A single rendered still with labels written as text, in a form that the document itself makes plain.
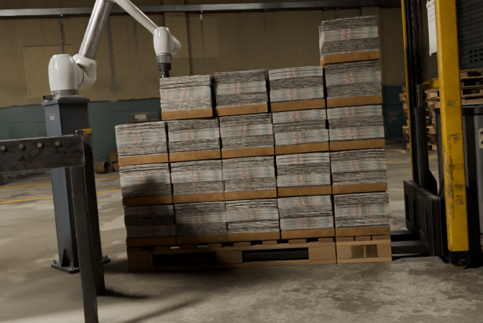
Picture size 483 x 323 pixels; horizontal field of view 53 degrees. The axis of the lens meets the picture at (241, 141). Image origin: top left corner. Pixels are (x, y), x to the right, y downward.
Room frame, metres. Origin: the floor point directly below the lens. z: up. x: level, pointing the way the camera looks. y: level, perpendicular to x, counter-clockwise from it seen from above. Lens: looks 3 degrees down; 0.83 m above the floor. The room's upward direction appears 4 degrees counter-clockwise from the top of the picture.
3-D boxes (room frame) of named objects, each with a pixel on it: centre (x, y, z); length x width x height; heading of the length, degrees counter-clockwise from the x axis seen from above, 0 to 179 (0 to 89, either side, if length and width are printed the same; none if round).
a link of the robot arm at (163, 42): (2.88, 0.41, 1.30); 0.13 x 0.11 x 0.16; 170
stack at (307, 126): (2.83, 0.10, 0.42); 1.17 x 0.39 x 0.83; 84
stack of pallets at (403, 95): (8.54, -3.63, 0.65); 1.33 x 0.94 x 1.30; 107
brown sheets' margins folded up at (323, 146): (2.83, 0.09, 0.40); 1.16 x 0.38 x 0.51; 84
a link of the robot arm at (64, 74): (2.96, 1.03, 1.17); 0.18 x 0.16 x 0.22; 170
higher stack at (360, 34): (2.75, -0.63, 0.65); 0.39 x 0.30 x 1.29; 174
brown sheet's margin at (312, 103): (2.78, -0.34, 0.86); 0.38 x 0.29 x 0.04; 173
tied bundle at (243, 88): (2.82, -0.04, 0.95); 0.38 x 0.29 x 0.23; 171
